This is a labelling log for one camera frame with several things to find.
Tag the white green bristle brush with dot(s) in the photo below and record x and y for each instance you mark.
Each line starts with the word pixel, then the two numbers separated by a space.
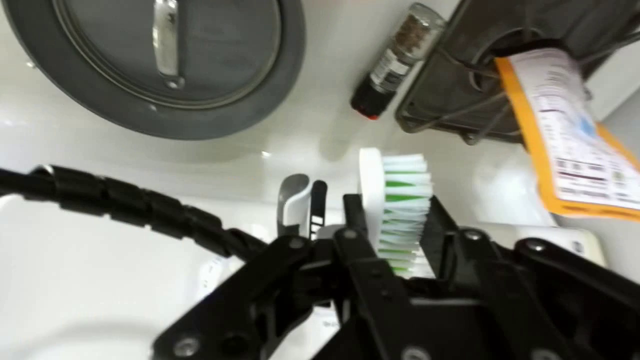
pixel 401 200

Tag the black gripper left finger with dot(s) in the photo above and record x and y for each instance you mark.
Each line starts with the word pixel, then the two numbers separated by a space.
pixel 362 281

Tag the orange white paper packet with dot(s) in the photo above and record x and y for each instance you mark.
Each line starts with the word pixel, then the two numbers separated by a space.
pixel 572 140

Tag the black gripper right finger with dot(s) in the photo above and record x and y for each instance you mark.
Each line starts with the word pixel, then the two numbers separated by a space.
pixel 481 266

